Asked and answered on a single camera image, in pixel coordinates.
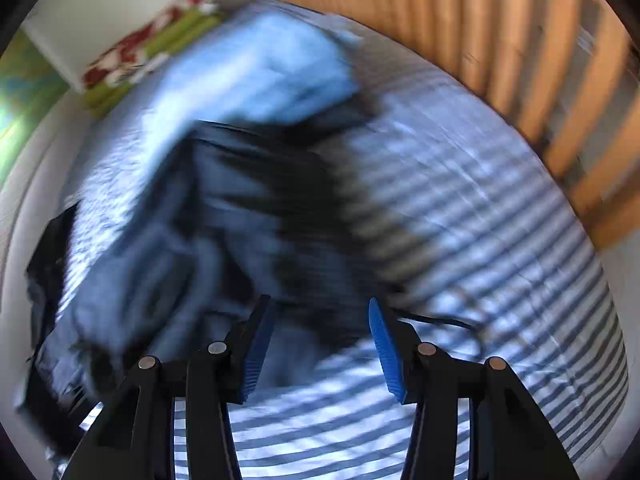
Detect blue white striped bed sheet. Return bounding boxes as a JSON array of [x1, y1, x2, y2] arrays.
[[50, 0, 631, 480]]

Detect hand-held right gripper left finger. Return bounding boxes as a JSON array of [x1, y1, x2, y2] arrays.
[[62, 295, 276, 480]]

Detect green wall picture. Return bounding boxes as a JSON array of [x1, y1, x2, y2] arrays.
[[0, 30, 68, 183]]

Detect light blue folded cloth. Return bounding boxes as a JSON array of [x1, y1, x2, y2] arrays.
[[145, 2, 361, 133]]

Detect green floral folded blanket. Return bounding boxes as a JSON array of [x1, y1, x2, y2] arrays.
[[82, 0, 223, 118]]

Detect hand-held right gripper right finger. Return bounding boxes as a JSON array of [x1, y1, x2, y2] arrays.
[[368, 297, 583, 480]]

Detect dark blue pants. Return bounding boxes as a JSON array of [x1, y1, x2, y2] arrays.
[[60, 120, 481, 396]]

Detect black garment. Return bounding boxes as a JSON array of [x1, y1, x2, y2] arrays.
[[15, 205, 101, 461]]

